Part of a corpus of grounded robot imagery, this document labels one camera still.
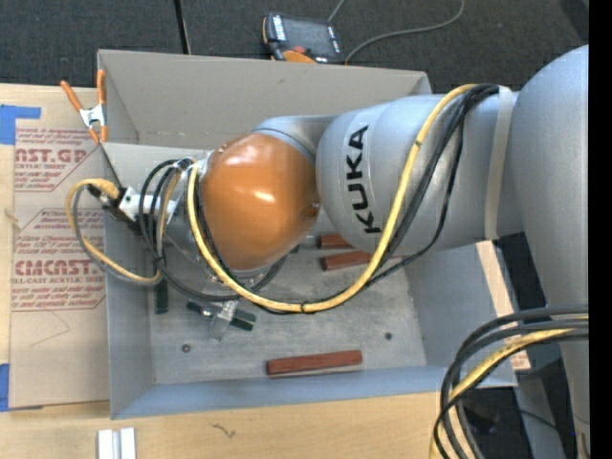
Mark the grey metal bin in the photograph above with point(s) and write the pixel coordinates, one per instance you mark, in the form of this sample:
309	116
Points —
306	333

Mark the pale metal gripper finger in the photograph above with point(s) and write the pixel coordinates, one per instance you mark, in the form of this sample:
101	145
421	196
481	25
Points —
229	307
219	331

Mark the brown cardboard board red print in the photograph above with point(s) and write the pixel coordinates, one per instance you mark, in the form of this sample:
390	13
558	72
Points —
57	347

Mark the black cylinder on white bracket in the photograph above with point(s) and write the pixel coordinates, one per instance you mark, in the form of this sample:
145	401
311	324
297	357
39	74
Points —
132	202

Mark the dark green flat block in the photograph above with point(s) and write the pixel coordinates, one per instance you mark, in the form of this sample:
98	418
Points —
245	320
161	298

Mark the red-brown flat block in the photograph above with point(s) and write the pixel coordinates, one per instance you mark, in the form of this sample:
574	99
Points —
334	241
313	362
346	260

